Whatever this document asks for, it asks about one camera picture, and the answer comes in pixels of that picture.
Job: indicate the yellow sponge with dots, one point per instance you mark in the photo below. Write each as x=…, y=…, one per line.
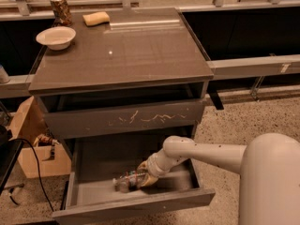
x=96, y=18

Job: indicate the white ceramic bowl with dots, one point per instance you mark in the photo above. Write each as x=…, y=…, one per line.
x=56, y=38

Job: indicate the cardboard box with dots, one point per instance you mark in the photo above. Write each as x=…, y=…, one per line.
x=47, y=157

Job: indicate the patterned drink can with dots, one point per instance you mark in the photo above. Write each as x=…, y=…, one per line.
x=61, y=11

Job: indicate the open grey middle drawer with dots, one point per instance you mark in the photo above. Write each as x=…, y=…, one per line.
x=91, y=194

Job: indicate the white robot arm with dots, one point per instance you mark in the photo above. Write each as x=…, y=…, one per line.
x=269, y=169

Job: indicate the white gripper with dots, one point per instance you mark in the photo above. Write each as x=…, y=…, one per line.
x=154, y=167

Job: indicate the clear plastic water bottle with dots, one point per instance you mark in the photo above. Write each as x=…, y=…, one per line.
x=129, y=181

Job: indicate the grey drawer cabinet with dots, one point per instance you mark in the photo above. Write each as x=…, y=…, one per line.
x=148, y=50

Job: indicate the scratched grey top drawer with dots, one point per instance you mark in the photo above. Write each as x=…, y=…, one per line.
x=90, y=114

